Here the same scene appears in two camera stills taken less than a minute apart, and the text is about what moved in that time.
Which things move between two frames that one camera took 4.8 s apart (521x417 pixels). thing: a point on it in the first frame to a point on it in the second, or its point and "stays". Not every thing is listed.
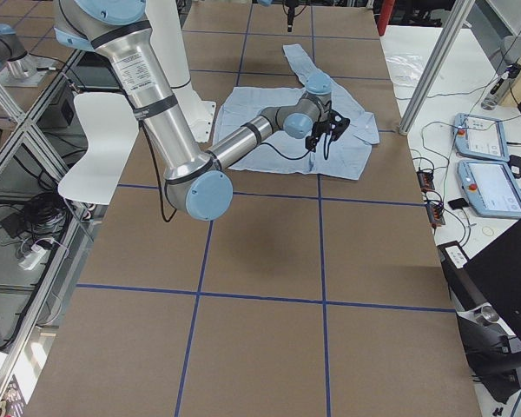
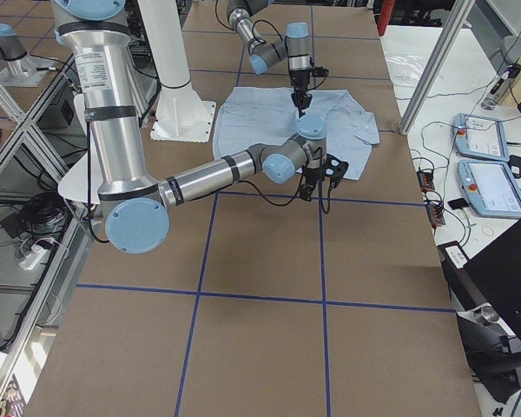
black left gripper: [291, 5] to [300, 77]
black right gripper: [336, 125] to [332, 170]
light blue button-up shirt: [283, 153] stays
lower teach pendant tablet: [491, 190] stays
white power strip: [32, 258] stays
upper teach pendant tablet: [479, 136] stays
